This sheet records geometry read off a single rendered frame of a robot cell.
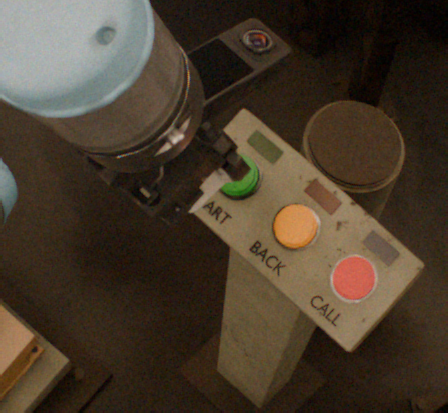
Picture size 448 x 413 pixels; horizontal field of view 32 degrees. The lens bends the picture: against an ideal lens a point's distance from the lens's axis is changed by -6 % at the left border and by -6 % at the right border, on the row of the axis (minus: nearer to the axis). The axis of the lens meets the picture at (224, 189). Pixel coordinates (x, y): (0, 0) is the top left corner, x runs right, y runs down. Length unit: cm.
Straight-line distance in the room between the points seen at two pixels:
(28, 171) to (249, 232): 79
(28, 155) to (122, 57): 114
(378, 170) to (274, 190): 17
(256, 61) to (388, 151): 36
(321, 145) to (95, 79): 55
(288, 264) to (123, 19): 43
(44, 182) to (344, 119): 71
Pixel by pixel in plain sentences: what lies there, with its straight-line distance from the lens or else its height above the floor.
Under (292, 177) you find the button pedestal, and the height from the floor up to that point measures 61.
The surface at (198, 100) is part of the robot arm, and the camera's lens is 51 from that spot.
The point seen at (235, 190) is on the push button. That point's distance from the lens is 78.
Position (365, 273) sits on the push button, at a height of 61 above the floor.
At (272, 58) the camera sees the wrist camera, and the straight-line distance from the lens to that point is 60.
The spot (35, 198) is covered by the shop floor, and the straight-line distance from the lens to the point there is 148.
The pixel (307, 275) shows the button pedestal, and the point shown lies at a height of 59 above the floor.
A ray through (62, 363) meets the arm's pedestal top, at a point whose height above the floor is 12.
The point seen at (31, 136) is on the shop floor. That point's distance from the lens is 154.
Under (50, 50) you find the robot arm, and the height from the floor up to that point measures 99.
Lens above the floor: 130
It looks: 63 degrees down
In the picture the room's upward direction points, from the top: 4 degrees clockwise
